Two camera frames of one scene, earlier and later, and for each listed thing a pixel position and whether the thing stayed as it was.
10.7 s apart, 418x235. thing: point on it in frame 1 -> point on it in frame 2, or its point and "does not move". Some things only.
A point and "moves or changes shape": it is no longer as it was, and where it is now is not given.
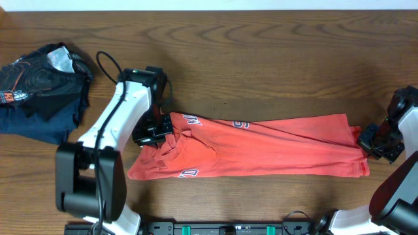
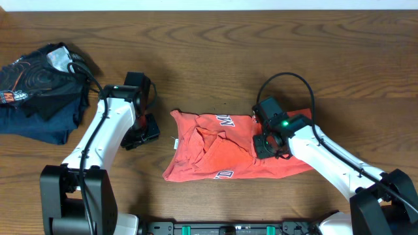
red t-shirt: (213, 146) moves or changes shape
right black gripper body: (372, 140) -> (261, 147)
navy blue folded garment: (55, 129) does not move
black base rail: (201, 228) does not move
